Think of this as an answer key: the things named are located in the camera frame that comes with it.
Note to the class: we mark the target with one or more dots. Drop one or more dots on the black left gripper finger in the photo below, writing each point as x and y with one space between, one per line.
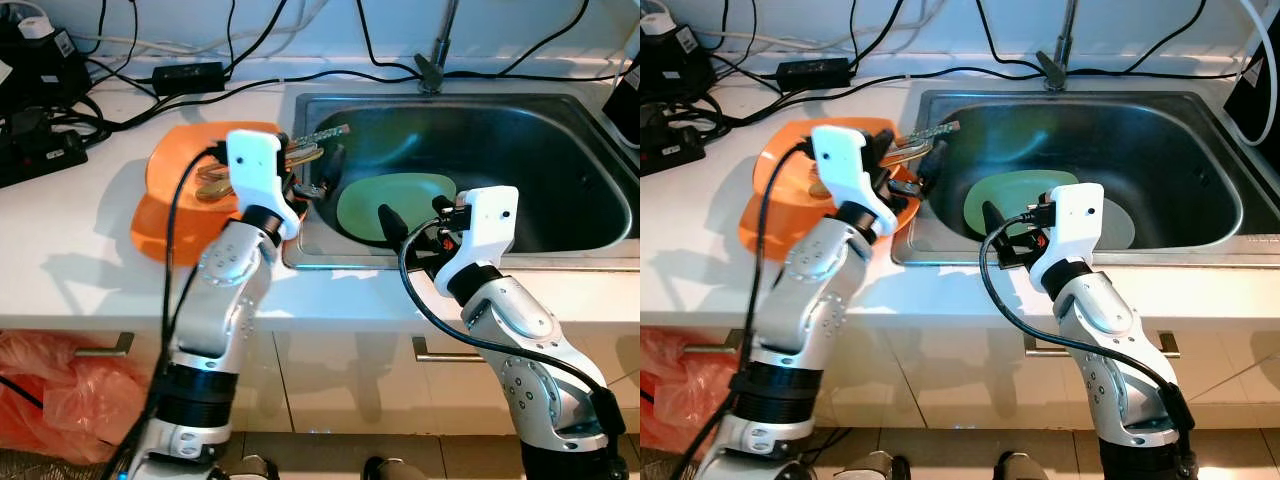
332 165
930 165
315 191
905 190

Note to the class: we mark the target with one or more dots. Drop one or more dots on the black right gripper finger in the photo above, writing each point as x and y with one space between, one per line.
995 225
396 228
1039 205
446 205

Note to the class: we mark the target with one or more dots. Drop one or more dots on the long thin metal utensil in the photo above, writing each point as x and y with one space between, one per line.
935 130
325 133

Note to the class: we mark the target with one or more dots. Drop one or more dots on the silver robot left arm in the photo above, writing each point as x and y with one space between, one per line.
215 300
815 300

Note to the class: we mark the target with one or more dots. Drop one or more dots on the white kitchen cabinet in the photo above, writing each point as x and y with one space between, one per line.
950 390
330 390

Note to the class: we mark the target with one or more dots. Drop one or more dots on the green plastic plate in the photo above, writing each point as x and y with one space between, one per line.
1010 190
420 190

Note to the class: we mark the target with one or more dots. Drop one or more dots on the stainless steel sink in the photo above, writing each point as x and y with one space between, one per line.
540 160
1170 160

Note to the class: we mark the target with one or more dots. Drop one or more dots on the orange plastic bowl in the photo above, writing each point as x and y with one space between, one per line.
790 150
185 150

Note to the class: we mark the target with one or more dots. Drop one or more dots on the black power adapter brick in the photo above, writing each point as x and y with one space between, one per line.
190 79
815 73

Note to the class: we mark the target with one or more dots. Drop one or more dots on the chrome faucet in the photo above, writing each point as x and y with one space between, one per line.
432 70
1053 68

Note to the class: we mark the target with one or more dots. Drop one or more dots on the orange plastic plate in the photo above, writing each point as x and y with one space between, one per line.
165 235
770 230

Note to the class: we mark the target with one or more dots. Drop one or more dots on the black box appliance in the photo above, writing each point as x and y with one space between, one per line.
625 100
1260 110

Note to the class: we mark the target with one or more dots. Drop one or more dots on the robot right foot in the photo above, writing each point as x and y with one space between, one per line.
1022 468
395 470

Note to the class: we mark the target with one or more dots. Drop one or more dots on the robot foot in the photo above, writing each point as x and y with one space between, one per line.
1022 468
395 470
252 470
870 468

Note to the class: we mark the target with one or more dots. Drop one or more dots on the black power strip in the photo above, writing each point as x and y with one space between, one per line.
40 160
670 152

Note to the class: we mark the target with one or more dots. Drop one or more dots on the black charger device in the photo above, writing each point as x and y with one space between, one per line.
40 70
680 60

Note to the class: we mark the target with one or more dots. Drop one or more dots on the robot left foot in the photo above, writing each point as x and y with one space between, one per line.
870 468
252 470

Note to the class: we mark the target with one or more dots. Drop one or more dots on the white plug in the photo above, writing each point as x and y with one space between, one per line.
656 22
34 28

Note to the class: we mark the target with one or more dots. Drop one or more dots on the red plastic bag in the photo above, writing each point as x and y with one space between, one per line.
60 400
685 395

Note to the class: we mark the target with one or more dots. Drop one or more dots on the grey woven floor mat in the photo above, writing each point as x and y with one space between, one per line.
50 468

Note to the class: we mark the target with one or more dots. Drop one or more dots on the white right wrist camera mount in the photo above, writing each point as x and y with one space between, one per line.
1075 215
490 220

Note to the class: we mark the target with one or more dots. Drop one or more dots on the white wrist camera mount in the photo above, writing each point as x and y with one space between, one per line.
1075 215
255 170
490 220
845 165

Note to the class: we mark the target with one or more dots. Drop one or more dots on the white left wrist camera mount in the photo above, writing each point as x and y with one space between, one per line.
845 165
255 170

